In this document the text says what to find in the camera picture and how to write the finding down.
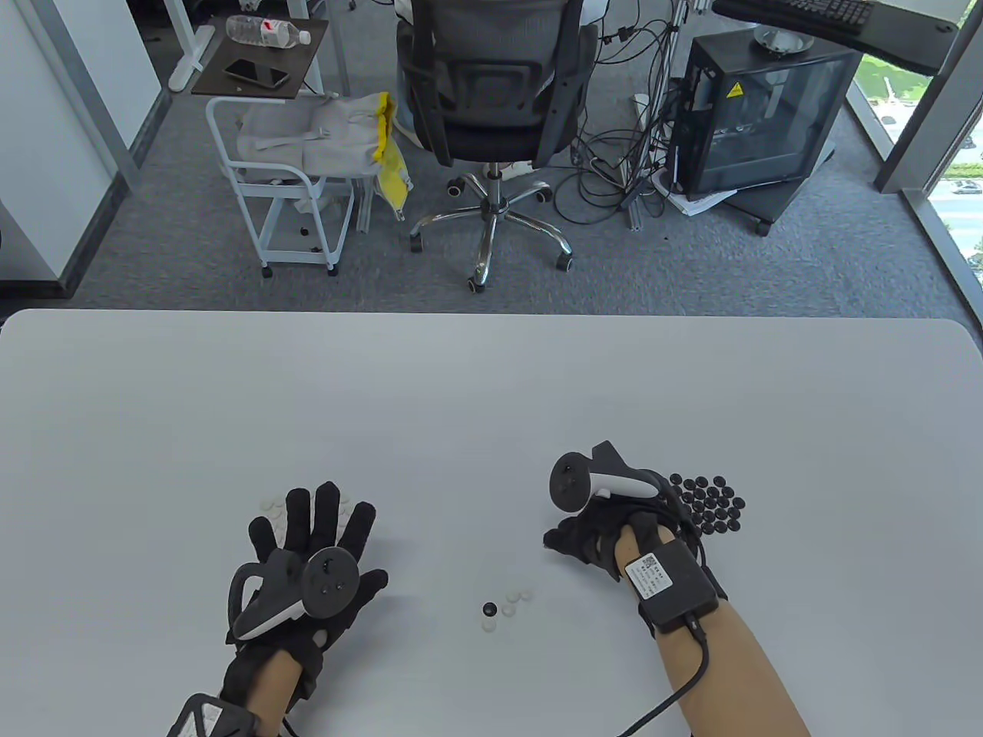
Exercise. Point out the grey fabric bag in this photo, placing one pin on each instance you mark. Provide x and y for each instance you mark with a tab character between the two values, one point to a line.
338	138

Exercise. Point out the black mesh office chair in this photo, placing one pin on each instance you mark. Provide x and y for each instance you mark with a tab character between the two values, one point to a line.
491	84

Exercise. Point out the black and white controller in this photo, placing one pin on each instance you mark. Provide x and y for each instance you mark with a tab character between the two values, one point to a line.
332	582
568	484

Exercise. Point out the black smartphone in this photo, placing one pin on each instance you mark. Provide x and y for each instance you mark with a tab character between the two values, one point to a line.
256	73

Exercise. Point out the round silver stand base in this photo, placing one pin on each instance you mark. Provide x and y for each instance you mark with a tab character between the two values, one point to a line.
783	42

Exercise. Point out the clear plastic water bottle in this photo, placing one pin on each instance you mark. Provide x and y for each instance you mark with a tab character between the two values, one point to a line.
257	31

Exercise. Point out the black and white right controller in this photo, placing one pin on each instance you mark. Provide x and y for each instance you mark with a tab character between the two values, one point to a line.
568	484

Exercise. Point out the aluminium frame post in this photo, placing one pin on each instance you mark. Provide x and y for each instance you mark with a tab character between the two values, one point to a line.
636	215

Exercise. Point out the black computer case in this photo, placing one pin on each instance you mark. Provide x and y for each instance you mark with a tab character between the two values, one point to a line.
768	123

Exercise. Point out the black and white left controller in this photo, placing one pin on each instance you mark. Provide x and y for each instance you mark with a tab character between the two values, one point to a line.
332	582

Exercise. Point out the person's right hand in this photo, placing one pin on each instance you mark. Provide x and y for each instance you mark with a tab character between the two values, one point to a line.
584	541

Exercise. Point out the brown side table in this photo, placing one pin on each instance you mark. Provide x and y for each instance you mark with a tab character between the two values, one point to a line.
307	69

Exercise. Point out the white rolling cart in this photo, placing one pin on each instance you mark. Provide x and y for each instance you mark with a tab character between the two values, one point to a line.
269	188

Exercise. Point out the person's left hand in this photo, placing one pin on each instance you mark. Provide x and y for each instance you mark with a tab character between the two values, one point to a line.
326	522

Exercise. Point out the black patterned wrist camera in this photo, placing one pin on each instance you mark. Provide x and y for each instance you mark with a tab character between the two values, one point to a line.
211	718

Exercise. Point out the white power strip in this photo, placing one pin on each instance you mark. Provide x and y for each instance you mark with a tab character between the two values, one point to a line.
641	107

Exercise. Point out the grey window pillar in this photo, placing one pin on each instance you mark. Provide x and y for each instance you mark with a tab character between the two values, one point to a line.
921	138

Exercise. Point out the black labelled wrist camera box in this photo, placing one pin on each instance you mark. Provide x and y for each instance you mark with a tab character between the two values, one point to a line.
672	587

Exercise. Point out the cluster of black go stones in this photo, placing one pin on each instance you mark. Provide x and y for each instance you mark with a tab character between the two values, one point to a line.
710	503

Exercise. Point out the white papers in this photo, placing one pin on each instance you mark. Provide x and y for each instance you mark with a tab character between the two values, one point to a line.
691	203

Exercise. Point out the black wheeled platform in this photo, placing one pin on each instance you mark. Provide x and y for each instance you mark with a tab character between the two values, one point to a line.
776	203

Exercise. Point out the white desk leg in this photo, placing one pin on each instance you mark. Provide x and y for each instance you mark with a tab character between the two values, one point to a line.
188	69

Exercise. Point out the person's right forearm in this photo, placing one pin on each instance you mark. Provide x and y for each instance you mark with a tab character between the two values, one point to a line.
729	675

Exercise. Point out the cluster of white go stones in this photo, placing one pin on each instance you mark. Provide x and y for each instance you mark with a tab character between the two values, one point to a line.
269	507

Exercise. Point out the black keyboard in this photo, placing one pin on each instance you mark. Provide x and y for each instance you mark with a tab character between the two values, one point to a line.
822	14

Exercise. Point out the yellow plastic bag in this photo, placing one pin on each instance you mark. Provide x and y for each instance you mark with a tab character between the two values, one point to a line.
393	180

